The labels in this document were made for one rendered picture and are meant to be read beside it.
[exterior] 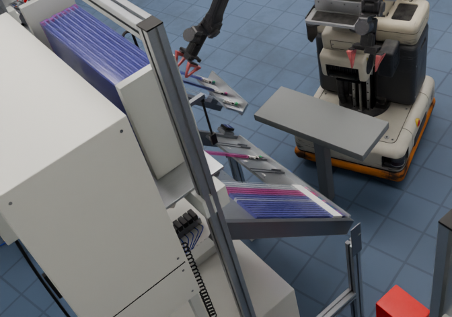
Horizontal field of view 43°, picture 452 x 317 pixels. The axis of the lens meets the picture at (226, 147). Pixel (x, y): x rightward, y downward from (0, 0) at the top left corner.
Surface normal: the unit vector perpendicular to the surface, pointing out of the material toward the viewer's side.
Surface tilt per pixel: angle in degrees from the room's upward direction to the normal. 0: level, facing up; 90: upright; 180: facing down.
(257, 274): 0
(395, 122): 0
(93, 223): 90
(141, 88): 90
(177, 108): 90
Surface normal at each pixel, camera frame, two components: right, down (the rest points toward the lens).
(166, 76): 0.61, 0.47
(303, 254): -0.19, -0.69
